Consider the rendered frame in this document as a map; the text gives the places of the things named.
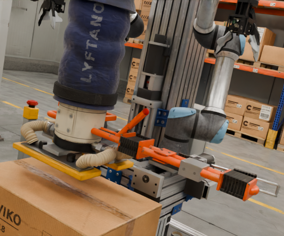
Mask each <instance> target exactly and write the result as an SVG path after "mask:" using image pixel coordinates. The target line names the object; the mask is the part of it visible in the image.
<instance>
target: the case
mask: <svg viewBox="0 0 284 236"><path fill-rule="evenodd" d="M161 209H162V205H161V204H159V203H157V202H155V201H153V200H151V199H149V198H146V197H144V196H142V195H140V194H138V193H136V192H134V191H131V190H129V189H127V188H125V187H123V186H121V185H118V184H116V183H114V182H112V181H110V180H107V179H105V178H103V177H101V176H98V177H94V178H90V179H86V180H83V181H80V180H78V179H76V178H74V177H72V176H70V175H68V174H66V173H64V172H62V171H60V170H57V169H55V168H53V167H51V166H49V165H47V164H45V163H43V162H41V161H39V160H37V159H35V158H33V157H30V158H24V159H19V160H13V161H8V162H0V236H155V235H156V231H157V226H158V222H159V217H160V213H161Z"/></svg>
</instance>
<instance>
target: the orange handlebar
mask: <svg viewBox="0 0 284 236"><path fill-rule="evenodd" d="M56 114H57V111H56V110H50V111H48V112H47V115H48V116H49V117H51V118H54V119H56ZM116 117H117V116H116V115H114V114H111V113H109V112H106V117H105V121H114V120H116ZM100 129H102V130H104V131H107V132H110V133H113V134H115V135H116V134H117V132H114V131H111V130H109V129H106V128H103V127H101V128H100ZM102 130H99V129H96V128H92V129H91V133H92V134H94V135H97V136H99V137H102V138H104V139H107V140H110V141H112V142H115V143H117V144H118V143H119V139H120V138H119V137H118V136H115V135H112V134H110V133H107V132H104V131H102ZM141 153H143V154H145V155H148V156H151V157H153V158H152V160H155V161H157V162H160V163H163V164H171V165H173V166H176V167H178V168H179V166H180V162H181V160H183V159H186V158H184V157H181V156H178V155H176V154H177V153H176V152H173V151H170V150H168V149H165V148H161V149H159V148H157V147H154V146H152V145H150V146H149V148H147V147H143V148H142V150H141ZM220 173H222V172H221V171H218V170H216V169H213V168H210V167H208V168H207V170H204V169H203V170H202V171H201V173H200V175H201V177H204V178H206V179H209V180H211V181H214V182H216V183H218V180H219V176H220ZM259 190H260V189H259V187H258V186H257V185H254V187H251V189H250V191H249V195H256V194H258V193H259Z"/></svg>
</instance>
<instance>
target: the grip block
mask: <svg viewBox="0 0 284 236"><path fill-rule="evenodd" d="M154 141H155V139H151V138H148V137H145V136H143V135H140V134H136V132H133V133H123V134H120V139H119V143H118V148H117V151H118V152H122V153H124V154H127V155H129V156H131V157H134V158H135V157H136V159H141V158H145V157H149V156H148V155H145V154H143V153H141V150H142V148H143V147H146V148H149V146H150V145H152V146H153V145H154Z"/></svg>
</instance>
